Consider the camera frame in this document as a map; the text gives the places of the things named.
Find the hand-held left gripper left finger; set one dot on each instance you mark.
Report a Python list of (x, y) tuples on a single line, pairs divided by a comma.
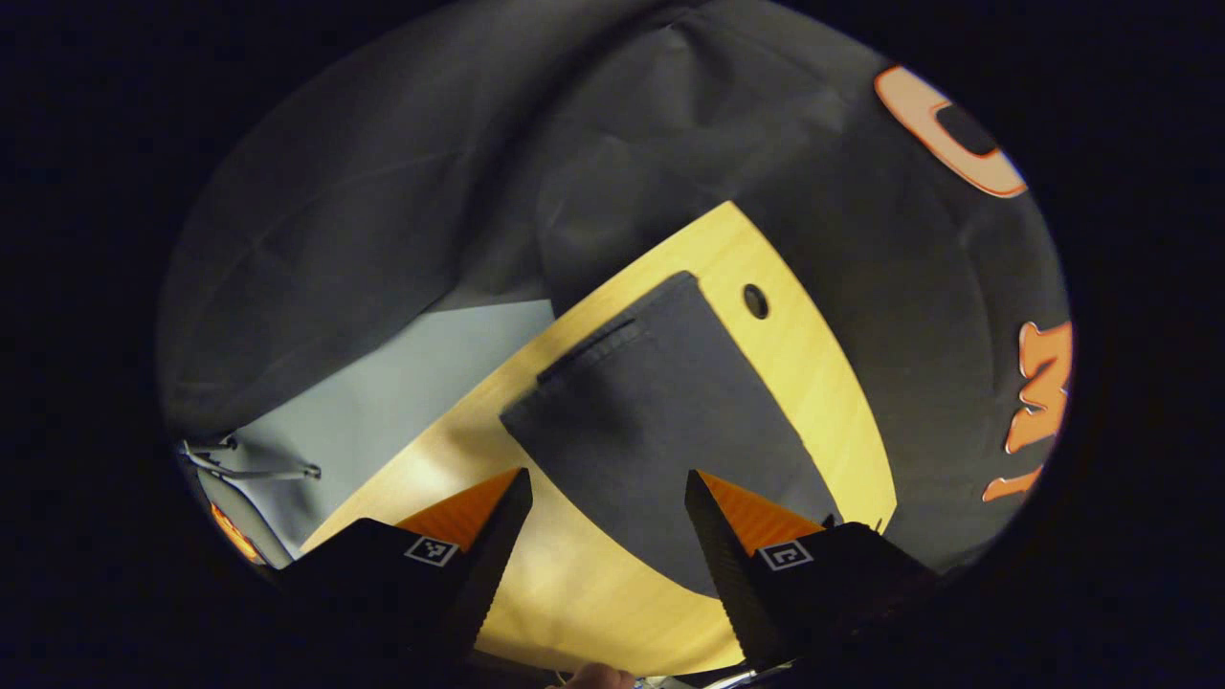
[(498, 545)]

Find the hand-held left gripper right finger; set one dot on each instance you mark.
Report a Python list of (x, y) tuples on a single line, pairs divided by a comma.
[(723, 565)]

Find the crumpled orange cloth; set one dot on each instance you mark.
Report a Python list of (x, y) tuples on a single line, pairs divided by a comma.
[(237, 536)]

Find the dark grey jeans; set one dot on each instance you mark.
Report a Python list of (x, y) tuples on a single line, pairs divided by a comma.
[(651, 411)]

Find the black backdrop cloth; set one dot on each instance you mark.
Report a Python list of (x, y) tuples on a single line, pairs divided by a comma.
[(383, 144)]

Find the grey office chair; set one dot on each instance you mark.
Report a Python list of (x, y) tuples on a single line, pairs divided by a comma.
[(258, 517)]

